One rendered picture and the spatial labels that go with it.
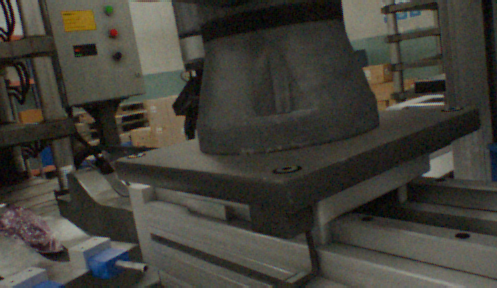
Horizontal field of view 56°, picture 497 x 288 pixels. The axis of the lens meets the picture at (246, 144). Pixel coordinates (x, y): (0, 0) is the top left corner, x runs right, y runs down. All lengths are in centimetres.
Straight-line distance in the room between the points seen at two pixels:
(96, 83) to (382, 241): 149
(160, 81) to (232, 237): 852
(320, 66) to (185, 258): 23
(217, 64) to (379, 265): 18
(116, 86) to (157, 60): 718
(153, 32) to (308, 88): 865
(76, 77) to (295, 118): 140
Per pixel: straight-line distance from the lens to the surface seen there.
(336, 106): 33
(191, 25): 83
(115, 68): 173
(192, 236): 43
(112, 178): 108
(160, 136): 554
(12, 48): 153
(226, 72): 34
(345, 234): 31
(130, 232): 88
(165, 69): 897
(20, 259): 82
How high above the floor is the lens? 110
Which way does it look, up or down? 9 degrees down
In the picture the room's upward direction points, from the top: 9 degrees counter-clockwise
